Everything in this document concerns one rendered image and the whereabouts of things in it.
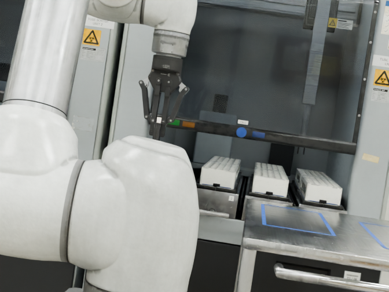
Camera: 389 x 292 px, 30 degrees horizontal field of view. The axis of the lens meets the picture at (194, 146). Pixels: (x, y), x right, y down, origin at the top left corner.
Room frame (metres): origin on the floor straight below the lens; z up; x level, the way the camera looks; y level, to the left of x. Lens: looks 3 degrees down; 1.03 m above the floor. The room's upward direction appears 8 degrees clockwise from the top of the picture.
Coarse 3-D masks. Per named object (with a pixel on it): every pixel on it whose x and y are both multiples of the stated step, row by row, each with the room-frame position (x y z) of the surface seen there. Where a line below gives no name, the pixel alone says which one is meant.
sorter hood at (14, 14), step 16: (0, 0) 2.18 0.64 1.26; (16, 0) 2.17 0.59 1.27; (0, 16) 2.18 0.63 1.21; (16, 16) 2.17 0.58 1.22; (0, 32) 2.18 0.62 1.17; (16, 32) 2.17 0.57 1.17; (0, 48) 2.18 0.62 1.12; (0, 64) 2.17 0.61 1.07; (0, 80) 2.17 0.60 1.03; (0, 96) 2.16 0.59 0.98
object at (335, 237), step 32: (256, 224) 1.43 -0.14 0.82; (288, 224) 1.49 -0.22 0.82; (320, 224) 1.56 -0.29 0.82; (352, 224) 1.64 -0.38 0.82; (384, 224) 1.73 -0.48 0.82; (320, 256) 1.24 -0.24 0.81; (352, 256) 1.24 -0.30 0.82; (384, 256) 1.27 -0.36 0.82; (352, 288) 1.20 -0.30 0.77; (384, 288) 1.20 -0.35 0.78
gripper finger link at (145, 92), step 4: (140, 80) 1.81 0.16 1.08; (140, 84) 1.81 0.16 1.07; (144, 84) 1.81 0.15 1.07; (144, 88) 1.81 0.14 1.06; (144, 92) 1.81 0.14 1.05; (144, 96) 1.81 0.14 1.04; (144, 100) 1.81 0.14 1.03; (148, 100) 1.83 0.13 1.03; (144, 104) 1.81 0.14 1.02; (148, 104) 1.82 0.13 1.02; (144, 108) 1.81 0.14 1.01; (148, 108) 1.82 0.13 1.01; (144, 112) 1.81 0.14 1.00; (148, 112) 1.81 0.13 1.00; (144, 116) 1.81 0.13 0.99; (148, 116) 1.81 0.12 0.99
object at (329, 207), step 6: (294, 180) 2.69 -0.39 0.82; (288, 186) 2.69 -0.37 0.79; (294, 186) 2.52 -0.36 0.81; (294, 192) 2.35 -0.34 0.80; (294, 198) 2.26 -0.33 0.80; (300, 198) 2.13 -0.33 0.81; (300, 204) 2.02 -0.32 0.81; (306, 204) 2.03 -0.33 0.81; (312, 204) 2.02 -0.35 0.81; (318, 204) 2.02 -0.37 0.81; (324, 204) 2.02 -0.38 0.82; (330, 204) 2.04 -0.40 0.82; (324, 210) 2.02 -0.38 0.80; (330, 210) 2.01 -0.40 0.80; (336, 210) 2.01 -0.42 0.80; (342, 210) 2.01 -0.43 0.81
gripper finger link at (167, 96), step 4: (168, 80) 1.80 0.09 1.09; (168, 84) 1.80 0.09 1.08; (168, 88) 1.80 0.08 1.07; (168, 92) 1.80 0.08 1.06; (164, 96) 1.80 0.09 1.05; (168, 96) 1.80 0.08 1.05; (164, 100) 1.81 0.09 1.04; (168, 100) 1.81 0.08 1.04; (164, 104) 1.81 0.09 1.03; (168, 104) 1.81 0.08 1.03; (164, 108) 1.81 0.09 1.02; (168, 108) 1.83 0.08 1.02; (164, 112) 1.81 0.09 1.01; (164, 116) 1.81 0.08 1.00; (164, 120) 1.81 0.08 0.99
